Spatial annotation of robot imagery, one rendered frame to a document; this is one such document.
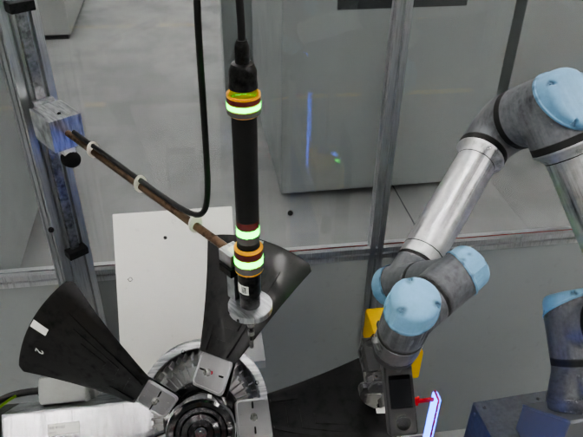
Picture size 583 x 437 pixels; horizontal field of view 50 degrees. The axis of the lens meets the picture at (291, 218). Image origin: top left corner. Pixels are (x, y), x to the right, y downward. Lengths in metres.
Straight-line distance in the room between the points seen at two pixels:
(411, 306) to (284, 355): 1.27
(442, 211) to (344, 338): 1.06
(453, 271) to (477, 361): 1.45
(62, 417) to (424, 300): 0.75
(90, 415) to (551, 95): 1.02
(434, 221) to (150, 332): 0.65
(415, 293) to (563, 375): 0.52
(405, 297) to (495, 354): 1.52
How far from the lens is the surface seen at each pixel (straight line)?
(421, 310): 0.89
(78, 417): 1.33
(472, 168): 1.19
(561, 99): 1.14
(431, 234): 1.11
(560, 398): 1.35
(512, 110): 1.20
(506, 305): 2.24
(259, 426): 1.19
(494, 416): 1.51
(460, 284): 0.97
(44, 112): 1.39
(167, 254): 1.39
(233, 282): 0.97
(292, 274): 1.13
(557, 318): 1.34
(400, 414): 1.05
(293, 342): 2.09
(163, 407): 1.21
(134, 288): 1.40
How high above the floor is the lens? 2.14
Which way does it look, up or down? 35 degrees down
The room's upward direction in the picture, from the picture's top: 1 degrees clockwise
